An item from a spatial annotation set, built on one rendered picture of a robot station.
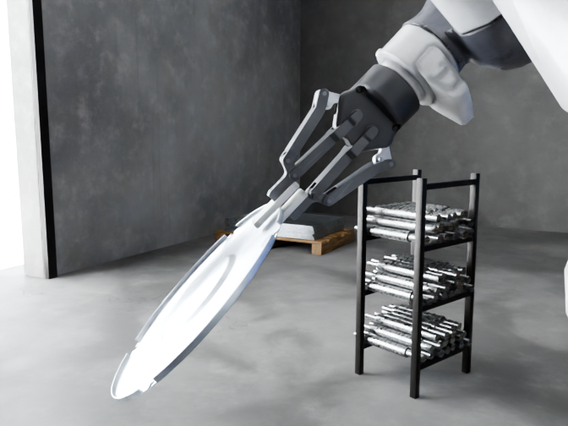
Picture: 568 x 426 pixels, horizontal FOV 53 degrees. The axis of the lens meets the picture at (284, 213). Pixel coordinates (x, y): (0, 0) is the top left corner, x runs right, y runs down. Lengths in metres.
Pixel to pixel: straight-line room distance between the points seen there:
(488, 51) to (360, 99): 0.15
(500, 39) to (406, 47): 0.11
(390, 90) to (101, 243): 4.63
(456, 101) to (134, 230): 4.92
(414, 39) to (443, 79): 0.06
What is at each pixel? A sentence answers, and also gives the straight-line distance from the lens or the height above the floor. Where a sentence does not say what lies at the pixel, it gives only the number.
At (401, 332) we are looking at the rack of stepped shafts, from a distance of 2.72.
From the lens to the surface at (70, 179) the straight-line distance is 4.92.
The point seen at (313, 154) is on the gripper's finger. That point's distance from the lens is 0.67.
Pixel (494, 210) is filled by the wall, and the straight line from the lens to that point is 7.22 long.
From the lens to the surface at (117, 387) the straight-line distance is 0.73.
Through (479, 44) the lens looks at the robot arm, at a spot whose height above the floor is 1.24.
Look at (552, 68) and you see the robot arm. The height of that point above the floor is 1.19.
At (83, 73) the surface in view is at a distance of 5.04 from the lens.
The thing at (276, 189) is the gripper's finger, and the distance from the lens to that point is 0.67.
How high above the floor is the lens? 1.15
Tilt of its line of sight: 8 degrees down
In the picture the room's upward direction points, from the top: straight up
